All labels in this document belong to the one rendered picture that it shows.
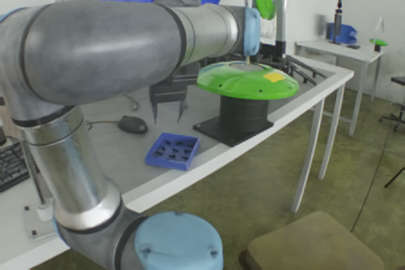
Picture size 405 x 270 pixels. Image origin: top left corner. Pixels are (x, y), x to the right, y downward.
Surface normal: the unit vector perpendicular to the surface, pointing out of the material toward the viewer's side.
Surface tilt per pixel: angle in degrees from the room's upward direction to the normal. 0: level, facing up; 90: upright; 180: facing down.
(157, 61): 103
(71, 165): 95
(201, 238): 5
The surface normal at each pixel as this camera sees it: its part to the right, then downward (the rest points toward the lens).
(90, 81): 0.32, 0.69
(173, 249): 0.11, -0.90
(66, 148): 0.70, 0.37
